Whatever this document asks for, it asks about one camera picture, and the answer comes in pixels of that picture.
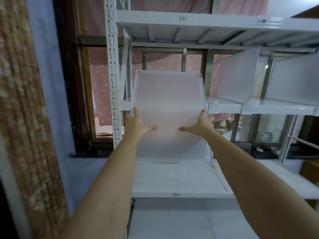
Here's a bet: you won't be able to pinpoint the person's right hand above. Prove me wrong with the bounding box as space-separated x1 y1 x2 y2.
178 109 215 137

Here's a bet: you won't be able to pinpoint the person's left hand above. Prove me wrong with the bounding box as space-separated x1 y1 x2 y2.
124 107 158 142

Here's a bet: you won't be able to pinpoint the white divider panel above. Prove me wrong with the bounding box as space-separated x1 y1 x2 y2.
129 70 214 165
216 47 260 106
264 53 319 107

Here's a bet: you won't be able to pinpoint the white metal shelving rack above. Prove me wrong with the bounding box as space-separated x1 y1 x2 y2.
103 0 319 239

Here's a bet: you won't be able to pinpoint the person's left forearm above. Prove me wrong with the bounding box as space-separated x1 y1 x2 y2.
58 138 140 239

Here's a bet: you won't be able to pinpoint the person's right forearm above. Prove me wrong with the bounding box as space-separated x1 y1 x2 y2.
203 130 319 239

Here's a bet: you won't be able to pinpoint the flat cardboard pieces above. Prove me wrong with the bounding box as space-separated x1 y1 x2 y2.
219 118 241 131

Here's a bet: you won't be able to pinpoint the pink dotted curtain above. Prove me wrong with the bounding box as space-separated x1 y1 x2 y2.
82 0 268 127

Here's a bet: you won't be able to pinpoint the brown patterned curtain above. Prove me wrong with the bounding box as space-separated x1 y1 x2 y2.
0 0 71 239

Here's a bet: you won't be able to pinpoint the metal window frame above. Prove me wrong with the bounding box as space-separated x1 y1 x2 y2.
77 35 319 157

